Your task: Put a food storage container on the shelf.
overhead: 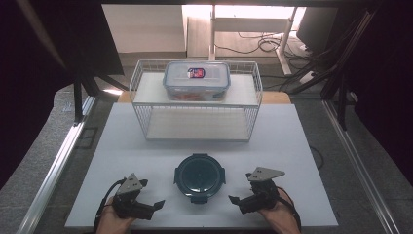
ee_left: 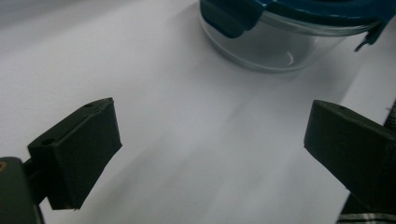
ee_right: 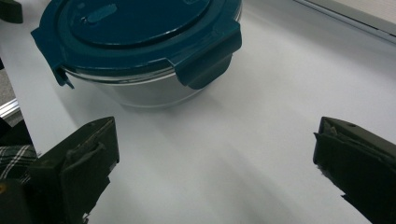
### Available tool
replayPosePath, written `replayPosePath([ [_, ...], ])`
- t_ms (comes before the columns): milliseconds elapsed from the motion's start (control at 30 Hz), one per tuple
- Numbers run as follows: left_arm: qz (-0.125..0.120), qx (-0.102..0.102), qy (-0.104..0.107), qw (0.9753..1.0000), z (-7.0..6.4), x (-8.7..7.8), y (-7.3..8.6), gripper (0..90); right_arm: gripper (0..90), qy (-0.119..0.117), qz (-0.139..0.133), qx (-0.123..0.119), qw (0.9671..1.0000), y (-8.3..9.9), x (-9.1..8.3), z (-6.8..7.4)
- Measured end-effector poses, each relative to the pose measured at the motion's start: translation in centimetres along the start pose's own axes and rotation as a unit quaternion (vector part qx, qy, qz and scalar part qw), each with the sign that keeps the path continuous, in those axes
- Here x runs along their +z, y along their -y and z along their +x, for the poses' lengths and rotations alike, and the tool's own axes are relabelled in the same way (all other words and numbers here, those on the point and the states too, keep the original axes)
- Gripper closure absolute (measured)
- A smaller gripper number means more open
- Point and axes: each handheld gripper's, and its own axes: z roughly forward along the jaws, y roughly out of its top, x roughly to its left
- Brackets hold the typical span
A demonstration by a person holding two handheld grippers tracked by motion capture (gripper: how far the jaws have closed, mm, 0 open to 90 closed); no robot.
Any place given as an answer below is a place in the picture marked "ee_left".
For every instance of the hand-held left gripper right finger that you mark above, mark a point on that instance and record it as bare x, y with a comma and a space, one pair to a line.
355, 146

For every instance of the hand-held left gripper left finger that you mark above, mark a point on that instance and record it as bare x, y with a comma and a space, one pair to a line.
77, 155

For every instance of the round glass container teal lid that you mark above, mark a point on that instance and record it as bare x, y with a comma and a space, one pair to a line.
280, 34

